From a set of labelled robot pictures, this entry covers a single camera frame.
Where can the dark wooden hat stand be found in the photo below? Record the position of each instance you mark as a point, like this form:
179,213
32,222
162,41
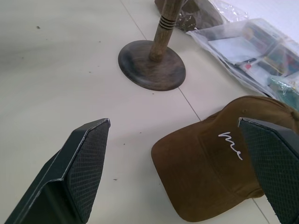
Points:
154,65

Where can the crumpled clear plastic bag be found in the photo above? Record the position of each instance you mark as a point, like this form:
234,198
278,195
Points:
230,9

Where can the brown baseball cap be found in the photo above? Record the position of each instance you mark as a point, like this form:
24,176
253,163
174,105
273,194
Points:
198,168

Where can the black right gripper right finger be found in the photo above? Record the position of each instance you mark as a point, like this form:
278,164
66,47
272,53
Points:
275,163

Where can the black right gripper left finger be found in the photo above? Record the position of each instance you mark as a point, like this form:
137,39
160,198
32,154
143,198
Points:
70,172

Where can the clear plastic bag with items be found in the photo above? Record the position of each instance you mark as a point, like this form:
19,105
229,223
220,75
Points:
247,49

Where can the dark brown cap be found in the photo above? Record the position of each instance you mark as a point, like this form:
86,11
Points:
201,16

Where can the green packet in plastic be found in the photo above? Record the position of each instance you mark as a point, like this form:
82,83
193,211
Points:
286,89

